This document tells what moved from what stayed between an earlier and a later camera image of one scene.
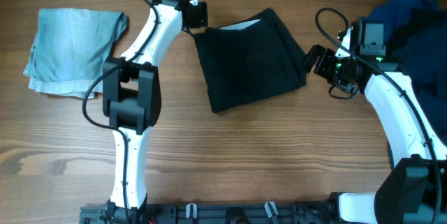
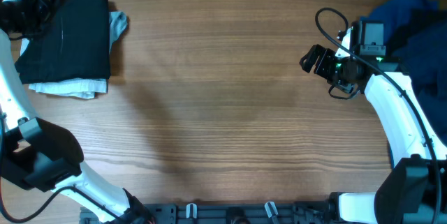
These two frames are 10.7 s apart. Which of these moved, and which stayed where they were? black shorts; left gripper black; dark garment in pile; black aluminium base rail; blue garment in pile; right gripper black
Moved: left gripper black; black shorts
Stayed: dark garment in pile; blue garment in pile; right gripper black; black aluminium base rail
